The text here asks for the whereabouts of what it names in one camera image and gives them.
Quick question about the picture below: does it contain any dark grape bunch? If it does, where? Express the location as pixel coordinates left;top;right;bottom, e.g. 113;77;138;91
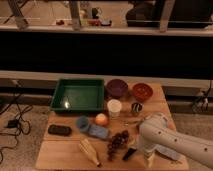
107;130;129;161

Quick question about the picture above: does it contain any blue folded cloth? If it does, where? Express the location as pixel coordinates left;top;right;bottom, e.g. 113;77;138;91
156;145;181;161

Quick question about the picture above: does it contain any black floor cable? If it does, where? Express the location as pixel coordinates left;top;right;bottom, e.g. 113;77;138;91
0;81;34;164

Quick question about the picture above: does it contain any black brush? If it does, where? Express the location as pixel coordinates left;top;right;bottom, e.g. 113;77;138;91
122;148;137;161

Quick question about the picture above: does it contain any corn cob toy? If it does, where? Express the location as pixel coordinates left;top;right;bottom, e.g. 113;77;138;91
78;139;101;167

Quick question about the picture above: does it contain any blue sponge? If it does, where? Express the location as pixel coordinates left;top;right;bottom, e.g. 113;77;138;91
88;124;109;140

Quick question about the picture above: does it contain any small blue bowl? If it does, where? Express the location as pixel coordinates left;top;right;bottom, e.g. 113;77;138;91
76;116;90;133

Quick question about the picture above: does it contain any white plastic cup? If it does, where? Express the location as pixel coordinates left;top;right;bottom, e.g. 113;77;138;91
107;99;122;118

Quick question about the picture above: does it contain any small metal cup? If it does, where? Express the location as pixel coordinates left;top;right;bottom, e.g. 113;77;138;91
131;102;143;116

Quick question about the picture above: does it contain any red bowl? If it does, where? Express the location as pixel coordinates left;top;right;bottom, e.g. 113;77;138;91
132;83;153;102

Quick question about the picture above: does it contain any orange peach fruit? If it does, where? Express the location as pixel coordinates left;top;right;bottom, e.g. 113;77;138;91
95;113;109;126

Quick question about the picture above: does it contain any purple bowl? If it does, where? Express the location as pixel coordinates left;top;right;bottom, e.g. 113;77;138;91
106;79;128;98

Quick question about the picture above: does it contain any black rectangular case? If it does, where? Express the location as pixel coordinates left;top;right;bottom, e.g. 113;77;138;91
48;124;72;136

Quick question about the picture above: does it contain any black power adapter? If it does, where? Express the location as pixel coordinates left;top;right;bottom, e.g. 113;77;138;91
7;119;19;128

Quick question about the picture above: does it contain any green plastic tray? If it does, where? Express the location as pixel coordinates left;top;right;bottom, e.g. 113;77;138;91
50;78;105;113

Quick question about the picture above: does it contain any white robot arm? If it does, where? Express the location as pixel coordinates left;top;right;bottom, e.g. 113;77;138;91
137;113;213;169

